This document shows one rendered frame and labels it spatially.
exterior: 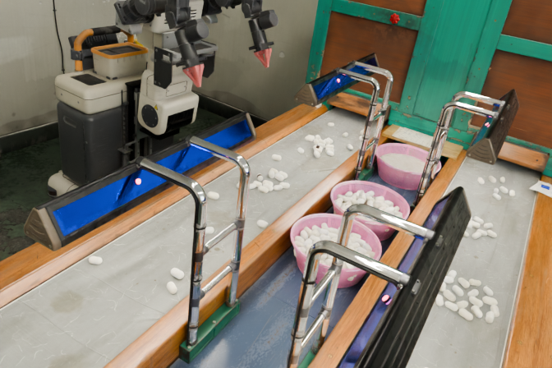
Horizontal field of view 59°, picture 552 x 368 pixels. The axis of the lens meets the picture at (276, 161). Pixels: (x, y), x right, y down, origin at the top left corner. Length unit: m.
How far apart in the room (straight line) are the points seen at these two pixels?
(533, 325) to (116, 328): 0.99
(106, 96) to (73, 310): 1.27
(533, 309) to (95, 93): 1.80
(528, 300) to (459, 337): 0.26
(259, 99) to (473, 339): 2.86
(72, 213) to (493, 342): 0.99
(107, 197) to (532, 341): 1.02
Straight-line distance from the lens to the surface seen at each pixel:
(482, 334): 1.36
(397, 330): 0.73
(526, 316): 1.43
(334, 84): 1.73
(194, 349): 1.17
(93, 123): 2.30
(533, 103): 2.24
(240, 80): 3.93
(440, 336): 1.30
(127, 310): 1.20
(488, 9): 2.19
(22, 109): 3.51
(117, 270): 1.31
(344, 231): 0.96
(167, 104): 2.14
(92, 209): 0.93
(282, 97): 3.71
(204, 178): 1.66
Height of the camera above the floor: 1.59
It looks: 27 degrees down
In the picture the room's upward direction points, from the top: 8 degrees clockwise
